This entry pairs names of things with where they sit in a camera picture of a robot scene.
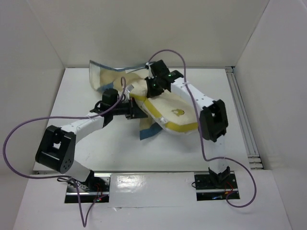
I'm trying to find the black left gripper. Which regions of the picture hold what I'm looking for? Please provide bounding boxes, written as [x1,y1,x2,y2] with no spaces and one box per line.
[111,97,148,120]

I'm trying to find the cream yellow-edged pillow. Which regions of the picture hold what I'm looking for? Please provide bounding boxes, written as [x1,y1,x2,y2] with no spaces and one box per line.
[112,71,202,136]

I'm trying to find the blue beige striped pillowcase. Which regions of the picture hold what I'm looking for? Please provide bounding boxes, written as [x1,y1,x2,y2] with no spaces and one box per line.
[88,59,166,140]

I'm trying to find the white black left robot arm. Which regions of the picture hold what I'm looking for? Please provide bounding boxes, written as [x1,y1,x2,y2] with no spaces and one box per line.
[35,89,148,191]

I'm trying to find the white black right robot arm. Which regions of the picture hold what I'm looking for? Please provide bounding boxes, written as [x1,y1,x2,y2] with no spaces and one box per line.
[145,60,230,188]

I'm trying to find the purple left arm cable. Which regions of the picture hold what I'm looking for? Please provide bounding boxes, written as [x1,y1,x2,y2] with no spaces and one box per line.
[2,76,128,228]

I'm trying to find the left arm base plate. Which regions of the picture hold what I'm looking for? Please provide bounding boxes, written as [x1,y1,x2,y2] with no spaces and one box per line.
[57,173,111,204]

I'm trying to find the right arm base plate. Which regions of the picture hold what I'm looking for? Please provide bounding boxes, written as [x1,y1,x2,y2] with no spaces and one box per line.
[191,172,240,201]

